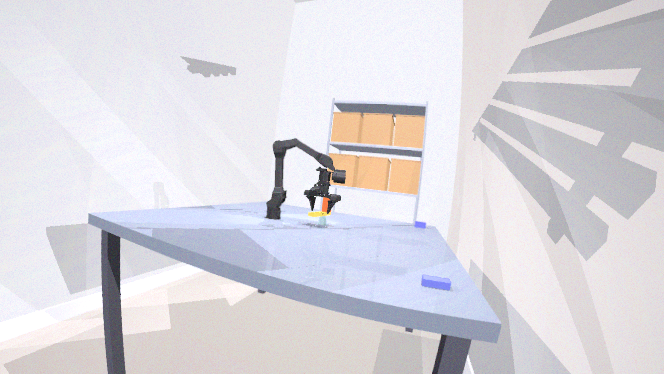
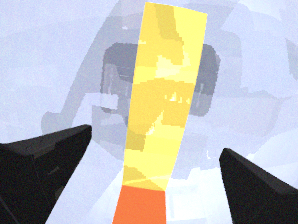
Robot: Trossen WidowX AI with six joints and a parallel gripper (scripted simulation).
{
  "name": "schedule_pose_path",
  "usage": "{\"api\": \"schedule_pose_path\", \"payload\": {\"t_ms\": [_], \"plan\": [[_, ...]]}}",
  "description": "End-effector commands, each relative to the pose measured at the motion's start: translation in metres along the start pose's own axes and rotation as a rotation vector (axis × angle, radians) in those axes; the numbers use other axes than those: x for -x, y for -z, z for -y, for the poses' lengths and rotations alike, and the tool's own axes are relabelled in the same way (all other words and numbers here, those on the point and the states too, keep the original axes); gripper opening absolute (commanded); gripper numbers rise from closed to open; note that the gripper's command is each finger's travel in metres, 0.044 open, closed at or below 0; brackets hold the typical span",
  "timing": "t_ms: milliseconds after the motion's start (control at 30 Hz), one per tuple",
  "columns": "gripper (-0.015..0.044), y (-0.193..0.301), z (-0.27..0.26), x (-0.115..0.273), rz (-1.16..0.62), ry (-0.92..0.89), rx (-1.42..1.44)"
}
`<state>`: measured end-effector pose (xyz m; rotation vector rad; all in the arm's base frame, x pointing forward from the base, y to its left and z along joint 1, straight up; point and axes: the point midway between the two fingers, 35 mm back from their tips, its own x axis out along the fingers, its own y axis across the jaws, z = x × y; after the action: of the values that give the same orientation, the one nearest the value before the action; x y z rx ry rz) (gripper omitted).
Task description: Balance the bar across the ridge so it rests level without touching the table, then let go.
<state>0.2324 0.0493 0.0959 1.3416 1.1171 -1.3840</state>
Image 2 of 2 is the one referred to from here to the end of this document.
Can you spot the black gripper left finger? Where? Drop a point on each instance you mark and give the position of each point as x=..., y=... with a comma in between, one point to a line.
x=33, y=172

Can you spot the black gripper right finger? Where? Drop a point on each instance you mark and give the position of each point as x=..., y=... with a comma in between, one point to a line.
x=254, y=196

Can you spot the yellow bar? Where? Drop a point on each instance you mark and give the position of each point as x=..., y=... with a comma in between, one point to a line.
x=166, y=70

